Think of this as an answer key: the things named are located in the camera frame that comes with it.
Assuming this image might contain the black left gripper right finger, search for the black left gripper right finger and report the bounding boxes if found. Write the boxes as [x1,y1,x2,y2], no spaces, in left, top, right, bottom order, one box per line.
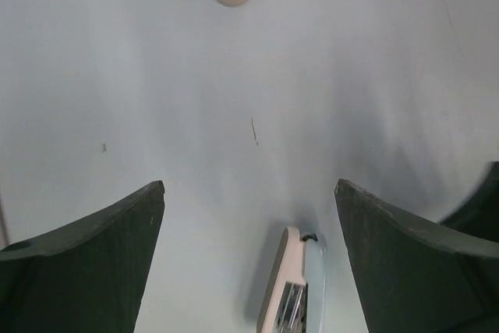
[334,179,498,332]

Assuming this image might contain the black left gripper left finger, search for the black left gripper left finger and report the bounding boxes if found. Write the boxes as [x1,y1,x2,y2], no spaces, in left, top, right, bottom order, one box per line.
[1,181,165,332]

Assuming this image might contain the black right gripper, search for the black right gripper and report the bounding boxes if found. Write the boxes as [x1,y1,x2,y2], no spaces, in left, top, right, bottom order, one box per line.
[440,161,498,239]

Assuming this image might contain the light blue white stapler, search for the light blue white stapler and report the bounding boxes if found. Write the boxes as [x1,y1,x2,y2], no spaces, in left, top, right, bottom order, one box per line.
[257,226,327,333]

